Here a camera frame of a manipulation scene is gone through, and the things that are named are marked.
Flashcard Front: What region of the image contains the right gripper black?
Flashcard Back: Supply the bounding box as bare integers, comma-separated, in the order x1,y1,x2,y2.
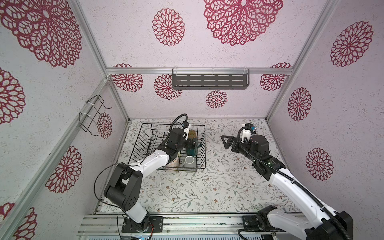
222,134,258,166

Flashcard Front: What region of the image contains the black wire dish rack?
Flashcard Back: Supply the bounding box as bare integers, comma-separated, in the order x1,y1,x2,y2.
129,123,206,172

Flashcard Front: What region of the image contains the dark green mug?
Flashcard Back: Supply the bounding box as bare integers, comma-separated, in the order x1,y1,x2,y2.
186,140,199,157

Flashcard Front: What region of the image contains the yellow ribbed cup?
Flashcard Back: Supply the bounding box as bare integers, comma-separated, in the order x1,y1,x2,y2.
188,130,197,140

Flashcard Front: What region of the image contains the grey cream mug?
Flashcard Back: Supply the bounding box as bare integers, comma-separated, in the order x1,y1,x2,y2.
182,155,197,169

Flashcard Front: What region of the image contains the pink ceramic mug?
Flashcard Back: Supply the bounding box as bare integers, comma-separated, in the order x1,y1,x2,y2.
166,158,180,169

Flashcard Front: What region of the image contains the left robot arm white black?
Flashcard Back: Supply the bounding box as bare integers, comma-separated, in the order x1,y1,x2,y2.
104,128,192,224

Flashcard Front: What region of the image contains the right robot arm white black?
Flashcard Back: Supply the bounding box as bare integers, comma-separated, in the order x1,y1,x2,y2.
221,134,354,240

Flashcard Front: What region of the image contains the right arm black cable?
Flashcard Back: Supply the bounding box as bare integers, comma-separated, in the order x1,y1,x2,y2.
236,125,352,240

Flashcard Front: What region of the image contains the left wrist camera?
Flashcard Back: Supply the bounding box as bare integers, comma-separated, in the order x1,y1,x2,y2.
182,121,190,140

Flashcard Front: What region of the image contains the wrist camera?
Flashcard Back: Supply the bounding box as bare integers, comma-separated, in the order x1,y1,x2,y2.
241,123,257,143
182,121,190,140

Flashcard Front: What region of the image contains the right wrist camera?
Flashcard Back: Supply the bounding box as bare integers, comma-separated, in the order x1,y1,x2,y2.
241,123,257,143

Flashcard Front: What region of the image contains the grey wall shelf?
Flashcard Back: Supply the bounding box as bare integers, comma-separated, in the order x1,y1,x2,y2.
171,69,250,90

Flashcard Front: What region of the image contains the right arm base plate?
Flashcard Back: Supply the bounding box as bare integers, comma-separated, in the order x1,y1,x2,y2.
242,205,278,231

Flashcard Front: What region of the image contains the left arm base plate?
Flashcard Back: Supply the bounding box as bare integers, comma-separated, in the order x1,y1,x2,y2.
122,215,164,234

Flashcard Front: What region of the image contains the black wire wall holder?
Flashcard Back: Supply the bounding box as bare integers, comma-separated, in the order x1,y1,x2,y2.
78,95,113,139

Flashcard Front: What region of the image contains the aluminium front rail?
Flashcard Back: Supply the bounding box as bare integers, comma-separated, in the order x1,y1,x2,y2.
77,212,329,240

